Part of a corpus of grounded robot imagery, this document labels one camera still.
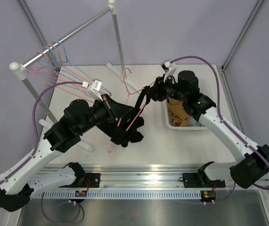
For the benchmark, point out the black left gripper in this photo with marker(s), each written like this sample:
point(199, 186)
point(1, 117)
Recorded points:
point(113, 115)

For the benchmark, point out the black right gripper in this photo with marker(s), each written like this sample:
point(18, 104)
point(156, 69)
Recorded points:
point(157, 91)

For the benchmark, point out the black tank top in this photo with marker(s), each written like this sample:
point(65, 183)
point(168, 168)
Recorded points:
point(125, 130)

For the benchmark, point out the brown tank top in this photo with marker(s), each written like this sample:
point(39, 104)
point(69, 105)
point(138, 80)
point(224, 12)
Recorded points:
point(178, 115)

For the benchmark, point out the grey tank top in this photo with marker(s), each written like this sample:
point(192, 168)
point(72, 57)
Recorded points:
point(195, 124)

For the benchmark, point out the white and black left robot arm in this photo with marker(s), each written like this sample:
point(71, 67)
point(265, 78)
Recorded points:
point(20, 184)

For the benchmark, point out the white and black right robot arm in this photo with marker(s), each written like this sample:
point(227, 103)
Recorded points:
point(251, 160)

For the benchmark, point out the white plastic basket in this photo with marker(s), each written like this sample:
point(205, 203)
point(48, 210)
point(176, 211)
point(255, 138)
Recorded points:
point(205, 89)

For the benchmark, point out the metal clothes rack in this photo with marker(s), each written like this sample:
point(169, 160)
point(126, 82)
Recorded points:
point(20, 69)

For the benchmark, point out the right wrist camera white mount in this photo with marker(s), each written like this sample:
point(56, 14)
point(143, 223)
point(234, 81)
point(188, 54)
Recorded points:
point(169, 68)

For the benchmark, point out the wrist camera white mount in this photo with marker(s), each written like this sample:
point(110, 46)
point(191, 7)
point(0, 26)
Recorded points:
point(93, 89)
point(169, 68)

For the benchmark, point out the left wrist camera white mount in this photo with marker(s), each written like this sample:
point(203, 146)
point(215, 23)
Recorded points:
point(93, 89)

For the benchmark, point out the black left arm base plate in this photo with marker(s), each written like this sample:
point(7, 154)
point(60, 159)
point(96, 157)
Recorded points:
point(91, 179)

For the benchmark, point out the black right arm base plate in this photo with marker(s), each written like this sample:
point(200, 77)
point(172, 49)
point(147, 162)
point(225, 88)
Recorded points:
point(191, 180)

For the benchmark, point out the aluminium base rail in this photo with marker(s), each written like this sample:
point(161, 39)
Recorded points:
point(141, 177)

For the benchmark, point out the white slotted cable duct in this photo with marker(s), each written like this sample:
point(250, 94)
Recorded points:
point(124, 194)

